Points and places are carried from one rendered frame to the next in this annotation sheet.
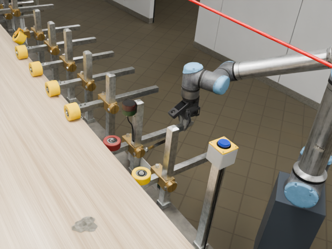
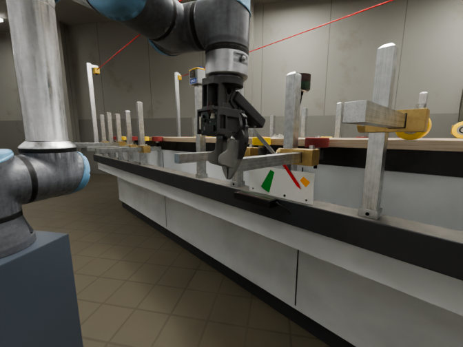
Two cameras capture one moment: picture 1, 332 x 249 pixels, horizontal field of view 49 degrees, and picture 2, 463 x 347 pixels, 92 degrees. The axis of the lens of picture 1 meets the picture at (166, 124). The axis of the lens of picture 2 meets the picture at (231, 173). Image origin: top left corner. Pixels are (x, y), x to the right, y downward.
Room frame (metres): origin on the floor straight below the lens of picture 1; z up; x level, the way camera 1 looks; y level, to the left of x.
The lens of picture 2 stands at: (2.09, -0.13, 0.91)
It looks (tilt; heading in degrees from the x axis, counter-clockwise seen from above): 10 degrees down; 175
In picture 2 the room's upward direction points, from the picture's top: straight up
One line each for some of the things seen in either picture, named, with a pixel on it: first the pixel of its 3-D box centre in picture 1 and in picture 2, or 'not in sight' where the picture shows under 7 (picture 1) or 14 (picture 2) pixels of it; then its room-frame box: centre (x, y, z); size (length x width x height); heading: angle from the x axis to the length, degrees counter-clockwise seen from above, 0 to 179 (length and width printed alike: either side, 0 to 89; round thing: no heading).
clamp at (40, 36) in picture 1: (37, 33); not in sight; (2.34, 0.93, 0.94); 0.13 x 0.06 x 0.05; 39
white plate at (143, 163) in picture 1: (142, 165); (277, 182); (1.35, 0.09, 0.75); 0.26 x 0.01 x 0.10; 39
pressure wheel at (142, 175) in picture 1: (141, 182); (261, 149); (1.13, 0.08, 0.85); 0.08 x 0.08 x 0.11
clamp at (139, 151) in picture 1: (132, 146); (296, 155); (1.37, 0.14, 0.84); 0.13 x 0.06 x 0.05; 39
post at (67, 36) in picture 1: (69, 68); not in sight; (1.94, 0.60, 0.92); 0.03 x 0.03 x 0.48; 39
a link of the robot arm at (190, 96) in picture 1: (189, 91); (227, 69); (1.60, -0.10, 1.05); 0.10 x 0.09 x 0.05; 39
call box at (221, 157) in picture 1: (221, 153); (199, 78); (0.96, -0.19, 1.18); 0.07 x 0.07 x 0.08; 39
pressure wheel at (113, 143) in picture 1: (111, 149); (315, 152); (1.32, 0.23, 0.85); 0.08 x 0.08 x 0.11
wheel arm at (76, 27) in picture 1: (55, 30); not in sight; (2.44, 0.84, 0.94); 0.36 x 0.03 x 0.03; 129
